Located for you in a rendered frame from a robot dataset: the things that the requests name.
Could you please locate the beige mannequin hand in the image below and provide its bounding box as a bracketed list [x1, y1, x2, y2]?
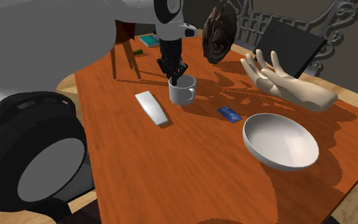
[239, 48, 339, 113]

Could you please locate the orange wooden table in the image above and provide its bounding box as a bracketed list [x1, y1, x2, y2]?
[55, 29, 358, 224]

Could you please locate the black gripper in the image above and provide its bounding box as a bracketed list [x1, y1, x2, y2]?
[156, 38, 189, 87]

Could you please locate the wooden stool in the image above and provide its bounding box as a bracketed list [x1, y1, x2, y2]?
[110, 19, 142, 80]

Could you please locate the blue card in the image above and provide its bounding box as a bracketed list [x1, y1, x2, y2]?
[217, 106, 244, 124]

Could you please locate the white mug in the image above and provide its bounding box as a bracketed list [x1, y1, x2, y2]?
[168, 74, 197, 106]

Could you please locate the white bowl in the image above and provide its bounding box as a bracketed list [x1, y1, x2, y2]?
[242, 113, 320, 172]

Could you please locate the white remote control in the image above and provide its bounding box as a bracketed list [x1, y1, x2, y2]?
[135, 90, 170, 127]

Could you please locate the dark brown round sculpture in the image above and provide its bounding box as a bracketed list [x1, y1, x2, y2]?
[201, 2, 238, 65]

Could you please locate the grey ornate metal chair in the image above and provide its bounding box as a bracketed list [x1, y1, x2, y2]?
[227, 0, 358, 79]

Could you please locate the teal book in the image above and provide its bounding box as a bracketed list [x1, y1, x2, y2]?
[138, 34, 161, 48]

